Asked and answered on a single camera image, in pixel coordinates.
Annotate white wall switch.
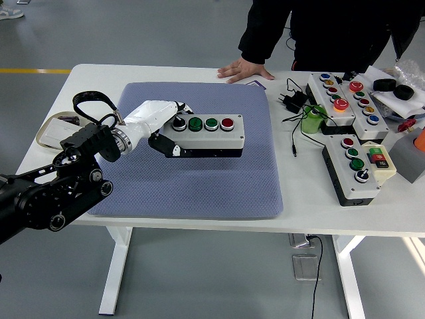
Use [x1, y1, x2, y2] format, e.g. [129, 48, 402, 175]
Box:
[44, 118, 80, 149]

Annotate white table foot bar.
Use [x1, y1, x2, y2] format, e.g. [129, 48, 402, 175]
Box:
[402, 237, 425, 266]

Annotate person's right hand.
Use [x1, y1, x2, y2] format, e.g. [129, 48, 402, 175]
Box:
[217, 56, 276, 84]

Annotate white sneaker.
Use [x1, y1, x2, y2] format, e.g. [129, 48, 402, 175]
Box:
[0, 5, 25, 21]

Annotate white table leg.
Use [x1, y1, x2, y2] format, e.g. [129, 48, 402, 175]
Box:
[331, 235, 367, 319]
[98, 227, 133, 316]

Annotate metal floor socket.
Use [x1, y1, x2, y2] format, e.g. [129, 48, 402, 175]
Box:
[288, 233, 316, 249]

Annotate green tape roll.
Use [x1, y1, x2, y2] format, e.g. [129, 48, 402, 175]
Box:
[300, 103, 329, 136]

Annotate beige oval tray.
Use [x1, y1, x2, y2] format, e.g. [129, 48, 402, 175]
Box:
[35, 111, 88, 154]

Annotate black power adapter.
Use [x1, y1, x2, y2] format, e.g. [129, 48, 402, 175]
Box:
[277, 90, 309, 115]

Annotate beige red-green switch box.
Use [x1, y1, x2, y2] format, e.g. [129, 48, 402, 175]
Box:
[361, 141, 398, 185]

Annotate black floor cable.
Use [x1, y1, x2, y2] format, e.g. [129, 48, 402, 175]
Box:
[307, 234, 325, 319]

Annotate person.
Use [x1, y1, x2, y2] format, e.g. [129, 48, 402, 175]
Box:
[238, 0, 425, 72]

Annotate grey four-button control box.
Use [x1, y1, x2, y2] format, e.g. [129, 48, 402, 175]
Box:
[162, 113, 246, 159]

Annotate blue-grey textured mat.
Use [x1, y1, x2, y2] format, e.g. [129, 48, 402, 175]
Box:
[86, 82, 284, 220]

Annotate black adapter cord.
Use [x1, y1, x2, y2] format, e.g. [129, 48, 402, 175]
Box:
[282, 78, 339, 158]

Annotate orange cone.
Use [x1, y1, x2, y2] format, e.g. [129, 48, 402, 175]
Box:
[413, 128, 425, 154]

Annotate grey block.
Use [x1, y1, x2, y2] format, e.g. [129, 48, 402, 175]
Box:
[387, 128, 425, 184]

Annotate clear plastic bag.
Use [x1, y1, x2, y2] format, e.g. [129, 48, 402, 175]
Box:
[393, 58, 425, 96]

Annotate metal floor socket lid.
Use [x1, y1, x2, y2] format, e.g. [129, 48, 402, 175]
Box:
[292, 254, 322, 282]

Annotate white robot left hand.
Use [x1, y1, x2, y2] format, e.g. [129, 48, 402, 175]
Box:
[122, 98, 195, 159]

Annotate four-button box with selector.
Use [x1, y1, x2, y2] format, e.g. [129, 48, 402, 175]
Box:
[321, 134, 382, 207]

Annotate black foam ring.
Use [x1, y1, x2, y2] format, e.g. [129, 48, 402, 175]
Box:
[393, 84, 415, 100]
[373, 78, 398, 92]

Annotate white paper sheet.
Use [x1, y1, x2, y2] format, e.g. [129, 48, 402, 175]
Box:
[363, 65, 425, 120]

